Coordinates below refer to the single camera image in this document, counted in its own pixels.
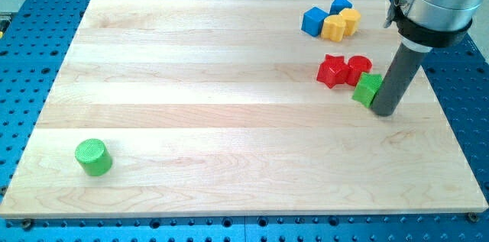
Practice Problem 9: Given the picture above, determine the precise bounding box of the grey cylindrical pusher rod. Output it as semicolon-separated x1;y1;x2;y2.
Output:
371;44;426;116

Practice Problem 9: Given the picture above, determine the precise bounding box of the wooden board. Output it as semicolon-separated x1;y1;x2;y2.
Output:
1;0;487;219

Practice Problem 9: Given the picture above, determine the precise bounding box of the red cylinder block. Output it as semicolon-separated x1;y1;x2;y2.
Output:
346;55;372;86

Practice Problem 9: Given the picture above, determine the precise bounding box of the blue cube block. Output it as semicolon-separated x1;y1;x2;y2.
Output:
301;7;329;37

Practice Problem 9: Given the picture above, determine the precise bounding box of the yellow hexagon block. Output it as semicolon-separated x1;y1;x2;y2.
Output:
339;8;361;36

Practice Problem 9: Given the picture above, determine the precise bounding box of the green star block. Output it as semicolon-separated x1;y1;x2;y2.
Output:
352;73;383;108

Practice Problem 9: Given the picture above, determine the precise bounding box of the yellow star block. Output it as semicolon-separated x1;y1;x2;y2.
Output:
320;15;346;42

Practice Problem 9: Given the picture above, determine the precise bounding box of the green cylinder block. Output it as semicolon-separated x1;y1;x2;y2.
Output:
75;138;112;176

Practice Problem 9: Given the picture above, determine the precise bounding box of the blue block behind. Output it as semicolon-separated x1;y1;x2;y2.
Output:
329;0;353;15

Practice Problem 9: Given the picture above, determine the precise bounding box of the red star block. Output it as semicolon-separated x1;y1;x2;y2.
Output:
316;54;350;89

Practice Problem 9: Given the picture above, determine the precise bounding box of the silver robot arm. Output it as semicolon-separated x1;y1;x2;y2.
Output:
384;0;483;48

